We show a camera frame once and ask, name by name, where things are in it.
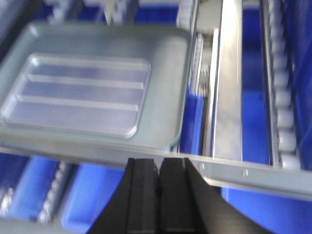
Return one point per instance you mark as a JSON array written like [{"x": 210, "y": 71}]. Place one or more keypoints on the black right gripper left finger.
[{"x": 133, "y": 207}]

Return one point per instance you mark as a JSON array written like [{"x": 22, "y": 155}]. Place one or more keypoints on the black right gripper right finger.
[{"x": 189, "y": 205}]

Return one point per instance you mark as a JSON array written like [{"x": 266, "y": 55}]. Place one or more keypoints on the silver metal tray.
[{"x": 95, "y": 84}]

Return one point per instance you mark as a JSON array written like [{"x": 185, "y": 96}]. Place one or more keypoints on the blue bin on lower shelf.
[{"x": 278, "y": 214}]

